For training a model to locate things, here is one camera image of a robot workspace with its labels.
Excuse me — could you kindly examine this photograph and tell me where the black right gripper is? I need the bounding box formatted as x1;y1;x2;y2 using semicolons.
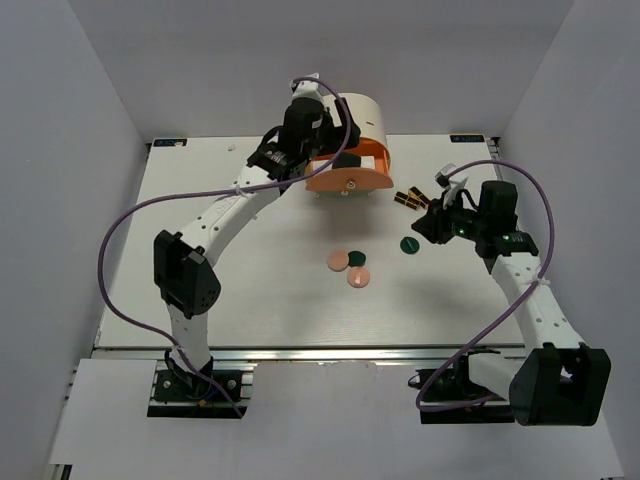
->
411;190;487;244

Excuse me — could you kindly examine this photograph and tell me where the green round compact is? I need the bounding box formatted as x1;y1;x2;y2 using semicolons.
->
400;236;420;255

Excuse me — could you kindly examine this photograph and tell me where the orange top drawer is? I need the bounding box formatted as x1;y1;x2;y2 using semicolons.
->
305;138;394;193

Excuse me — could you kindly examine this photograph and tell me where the peach puff with ribbon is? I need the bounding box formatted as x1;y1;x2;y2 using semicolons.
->
347;266;371;289

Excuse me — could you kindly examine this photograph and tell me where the peach powder puff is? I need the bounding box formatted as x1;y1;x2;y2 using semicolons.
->
326;249;349;272

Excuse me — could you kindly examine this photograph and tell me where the black square compact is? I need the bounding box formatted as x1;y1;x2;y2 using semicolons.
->
332;152;361;169

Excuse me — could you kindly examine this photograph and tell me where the white square compact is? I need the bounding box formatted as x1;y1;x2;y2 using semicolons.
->
310;160;333;174

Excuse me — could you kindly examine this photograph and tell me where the pink square compact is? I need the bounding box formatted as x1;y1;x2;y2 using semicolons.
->
360;156;376;170

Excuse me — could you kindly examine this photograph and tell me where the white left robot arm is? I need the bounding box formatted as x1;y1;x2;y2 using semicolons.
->
153;97;360;399

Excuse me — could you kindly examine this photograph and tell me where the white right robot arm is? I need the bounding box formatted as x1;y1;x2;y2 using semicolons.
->
412;181;611;427

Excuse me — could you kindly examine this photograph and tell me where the black gold lipstick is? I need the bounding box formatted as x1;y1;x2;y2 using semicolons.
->
408;186;429;204
393;191;422;210

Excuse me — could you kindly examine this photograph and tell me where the cream round drawer organizer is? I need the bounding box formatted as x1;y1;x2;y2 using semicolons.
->
342;93;388;147

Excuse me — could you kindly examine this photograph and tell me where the grey bottom drawer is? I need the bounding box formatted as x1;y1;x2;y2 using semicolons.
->
314;190;373;199

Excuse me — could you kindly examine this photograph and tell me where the dark green powder puff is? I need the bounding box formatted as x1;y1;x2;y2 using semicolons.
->
348;250;367;268

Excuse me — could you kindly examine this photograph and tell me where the left blue table label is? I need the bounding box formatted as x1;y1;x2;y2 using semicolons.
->
152;138;187;148

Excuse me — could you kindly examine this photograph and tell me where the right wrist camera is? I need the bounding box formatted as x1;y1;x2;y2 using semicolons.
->
435;163;468;209

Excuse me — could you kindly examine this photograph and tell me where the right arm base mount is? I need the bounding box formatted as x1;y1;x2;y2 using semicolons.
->
420;354;514;425

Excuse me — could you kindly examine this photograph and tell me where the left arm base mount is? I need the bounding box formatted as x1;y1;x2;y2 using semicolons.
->
147;350;253;420

